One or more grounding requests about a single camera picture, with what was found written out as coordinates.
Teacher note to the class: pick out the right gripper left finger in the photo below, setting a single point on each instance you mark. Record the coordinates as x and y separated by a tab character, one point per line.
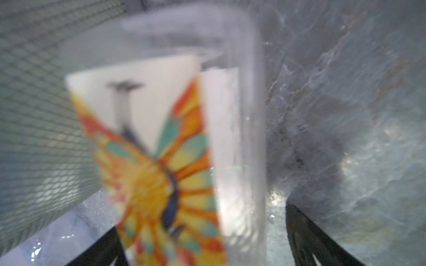
106	251

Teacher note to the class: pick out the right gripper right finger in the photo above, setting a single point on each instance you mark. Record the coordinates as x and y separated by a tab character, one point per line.
310	245

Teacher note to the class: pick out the flower label tea bottle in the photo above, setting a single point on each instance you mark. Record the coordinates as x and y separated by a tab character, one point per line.
172	104

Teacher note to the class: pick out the bin with green bag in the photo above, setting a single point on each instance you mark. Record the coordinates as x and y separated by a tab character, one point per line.
45	165

